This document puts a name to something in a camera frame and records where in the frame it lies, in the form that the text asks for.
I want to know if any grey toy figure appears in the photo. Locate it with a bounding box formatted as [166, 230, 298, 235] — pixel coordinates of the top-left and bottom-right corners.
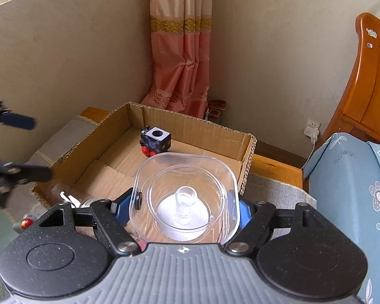
[13, 209, 43, 232]

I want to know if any black toy train block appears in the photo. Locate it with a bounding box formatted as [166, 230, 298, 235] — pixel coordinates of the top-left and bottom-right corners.
[139, 126, 172, 158]

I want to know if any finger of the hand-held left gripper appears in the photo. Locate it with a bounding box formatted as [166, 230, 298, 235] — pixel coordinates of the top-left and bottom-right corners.
[0, 99, 36, 131]
[2, 161, 53, 183]

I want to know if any grey checked cloth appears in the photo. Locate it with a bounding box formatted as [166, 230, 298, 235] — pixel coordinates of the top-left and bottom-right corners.
[0, 114, 317, 292]

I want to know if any pink and beige curtain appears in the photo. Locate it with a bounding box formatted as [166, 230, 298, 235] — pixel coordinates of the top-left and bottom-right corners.
[140, 0, 214, 119]

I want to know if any white charger cable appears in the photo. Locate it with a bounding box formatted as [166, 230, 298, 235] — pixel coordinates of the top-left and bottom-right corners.
[301, 140, 317, 169]

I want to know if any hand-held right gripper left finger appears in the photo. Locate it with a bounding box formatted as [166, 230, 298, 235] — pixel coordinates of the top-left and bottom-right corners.
[38, 189, 143, 257]

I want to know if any wooden bed headboard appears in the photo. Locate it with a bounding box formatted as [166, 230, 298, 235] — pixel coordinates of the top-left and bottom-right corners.
[321, 13, 380, 153]

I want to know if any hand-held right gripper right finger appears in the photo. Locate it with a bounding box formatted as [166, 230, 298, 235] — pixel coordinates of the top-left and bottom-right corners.
[225, 190, 315, 256]

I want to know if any blue floral bed sheet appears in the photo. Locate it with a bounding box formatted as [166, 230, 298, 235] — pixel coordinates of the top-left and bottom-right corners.
[302, 132, 380, 304]

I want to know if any clear plastic container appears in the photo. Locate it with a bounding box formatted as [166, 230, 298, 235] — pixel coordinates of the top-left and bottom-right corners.
[129, 153, 240, 244]

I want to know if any cardboard box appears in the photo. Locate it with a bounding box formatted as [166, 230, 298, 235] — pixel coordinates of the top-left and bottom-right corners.
[32, 102, 258, 211]

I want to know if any red metal object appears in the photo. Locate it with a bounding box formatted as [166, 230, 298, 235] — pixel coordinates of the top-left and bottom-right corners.
[205, 100, 229, 124]

